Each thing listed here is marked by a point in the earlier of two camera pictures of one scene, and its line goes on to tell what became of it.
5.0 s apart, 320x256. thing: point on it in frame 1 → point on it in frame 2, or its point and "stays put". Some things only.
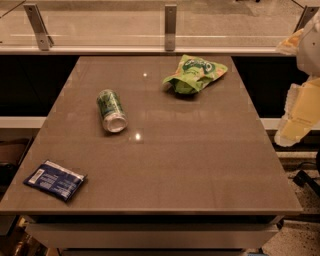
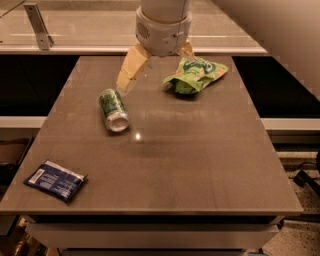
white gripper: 311,50 → 163,36
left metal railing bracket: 44,39 stays put
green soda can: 112,111 stays put
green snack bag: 192,73 stays put
